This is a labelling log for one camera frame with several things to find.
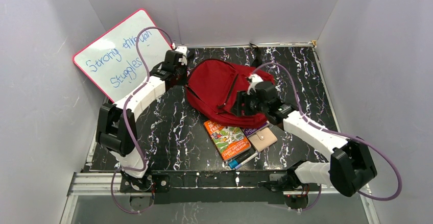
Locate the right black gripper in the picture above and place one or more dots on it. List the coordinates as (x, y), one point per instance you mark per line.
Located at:
(241, 98)

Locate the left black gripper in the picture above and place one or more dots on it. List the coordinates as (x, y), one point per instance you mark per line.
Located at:
(184, 66)

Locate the red student backpack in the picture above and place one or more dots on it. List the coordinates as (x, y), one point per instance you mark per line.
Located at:
(212, 87)

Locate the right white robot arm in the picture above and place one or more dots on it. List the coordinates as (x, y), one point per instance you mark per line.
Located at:
(349, 165)

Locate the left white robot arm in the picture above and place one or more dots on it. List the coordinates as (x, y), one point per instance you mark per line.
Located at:
(116, 127)

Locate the purple Treehouse book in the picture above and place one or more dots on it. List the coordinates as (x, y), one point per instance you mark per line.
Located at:
(248, 132)

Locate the orange Treehouse book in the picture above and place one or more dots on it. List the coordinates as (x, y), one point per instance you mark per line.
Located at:
(229, 141)

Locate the beige small wallet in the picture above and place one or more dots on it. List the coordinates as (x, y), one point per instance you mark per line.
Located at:
(262, 139)

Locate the black marker blue cap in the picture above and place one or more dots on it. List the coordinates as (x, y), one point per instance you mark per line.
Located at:
(242, 157)

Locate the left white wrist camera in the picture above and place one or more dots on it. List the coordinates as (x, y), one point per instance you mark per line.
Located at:
(184, 51)

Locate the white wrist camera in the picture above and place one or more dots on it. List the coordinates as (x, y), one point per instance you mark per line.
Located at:
(253, 80)
(184, 51)

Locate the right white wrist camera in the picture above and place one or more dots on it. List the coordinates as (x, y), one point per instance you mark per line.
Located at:
(253, 80)

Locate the white board pink frame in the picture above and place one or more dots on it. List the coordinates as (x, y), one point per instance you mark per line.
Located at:
(116, 62)

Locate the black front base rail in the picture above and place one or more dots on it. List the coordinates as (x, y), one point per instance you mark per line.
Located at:
(228, 186)

